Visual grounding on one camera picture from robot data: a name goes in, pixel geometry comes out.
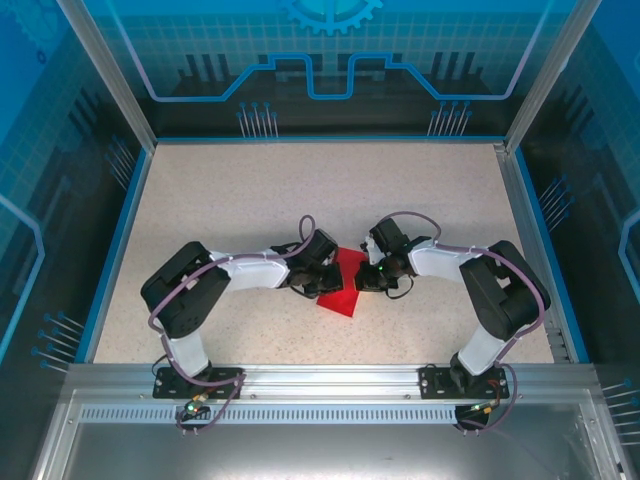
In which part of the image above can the blue table edge strip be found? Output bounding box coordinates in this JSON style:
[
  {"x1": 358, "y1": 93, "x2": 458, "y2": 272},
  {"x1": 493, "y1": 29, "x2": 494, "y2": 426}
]
[
  {"x1": 73, "y1": 147, "x2": 154, "y2": 365},
  {"x1": 514, "y1": 149, "x2": 594, "y2": 364}
]

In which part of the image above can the cable connector with green light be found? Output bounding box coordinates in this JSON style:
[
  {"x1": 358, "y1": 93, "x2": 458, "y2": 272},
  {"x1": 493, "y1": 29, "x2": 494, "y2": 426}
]
[{"x1": 180, "y1": 393, "x2": 210, "y2": 417}]

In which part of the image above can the aluminium corner post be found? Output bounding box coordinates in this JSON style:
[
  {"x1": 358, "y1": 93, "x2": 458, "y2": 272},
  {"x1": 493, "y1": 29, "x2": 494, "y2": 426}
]
[
  {"x1": 503, "y1": 0, "x2": 605, "y2": 152},
  {"x1": 55, "y1": 0, "x2": 160, "y2": 151}
]

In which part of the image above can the slotted metal strip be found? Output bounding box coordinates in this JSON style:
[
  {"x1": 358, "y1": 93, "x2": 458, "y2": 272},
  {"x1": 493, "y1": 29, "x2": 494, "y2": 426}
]
[{"x1": 78, "y1": 406, "x2": 589, "y2": 426}]

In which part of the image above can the aluminium frame rail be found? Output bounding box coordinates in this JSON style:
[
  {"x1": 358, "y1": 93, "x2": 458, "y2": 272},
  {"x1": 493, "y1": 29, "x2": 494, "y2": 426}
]
[{"x1": 64, "y1": 363, "x2": 604, "y2": 401}]

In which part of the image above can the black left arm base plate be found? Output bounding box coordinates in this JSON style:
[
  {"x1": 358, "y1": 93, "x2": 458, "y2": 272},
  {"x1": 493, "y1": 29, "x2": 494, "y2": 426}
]
[{"x1": 153, "y1": 366, "x2": 245, "y2": 400}]

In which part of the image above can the aluminium side rail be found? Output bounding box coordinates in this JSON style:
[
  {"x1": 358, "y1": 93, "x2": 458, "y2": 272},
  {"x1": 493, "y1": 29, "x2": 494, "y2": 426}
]
[{"x1": 491, "y1": 141, "x2": 576, "y2": 365}]

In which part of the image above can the grey metal tray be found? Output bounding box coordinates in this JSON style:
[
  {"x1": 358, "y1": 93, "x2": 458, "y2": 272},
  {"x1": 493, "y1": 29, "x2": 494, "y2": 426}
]
[{"x1": 27, "y1": 387, "x2": 640, "y2": 480}]

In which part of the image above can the red cloth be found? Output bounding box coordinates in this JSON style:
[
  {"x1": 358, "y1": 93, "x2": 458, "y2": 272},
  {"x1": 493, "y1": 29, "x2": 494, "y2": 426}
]
[{"x1": 315, "y1": 246, "x2": 369, "y2": 319}]

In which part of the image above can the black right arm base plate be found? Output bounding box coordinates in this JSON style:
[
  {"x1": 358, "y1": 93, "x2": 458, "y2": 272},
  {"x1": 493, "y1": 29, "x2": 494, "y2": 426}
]
[{"x1": 418, "y1": 364, "x2": 510, "y2": 400}]

